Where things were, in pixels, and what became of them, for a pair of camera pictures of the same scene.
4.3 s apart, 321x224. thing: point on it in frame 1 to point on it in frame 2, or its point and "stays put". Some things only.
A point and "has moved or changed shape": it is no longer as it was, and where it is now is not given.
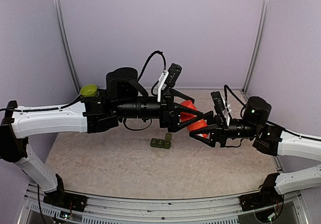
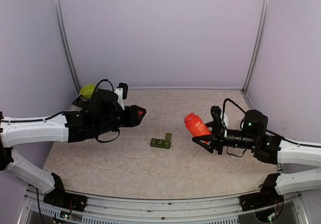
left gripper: [170, 120] to [137, 120]
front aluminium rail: [224, 210] stays put
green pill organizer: [160, 143] stays put
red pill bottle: [185, 116] has moved or changed shape
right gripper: [219, 130] to [216, 139]
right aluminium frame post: [259, 38] stays put
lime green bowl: [89, 90] stays put
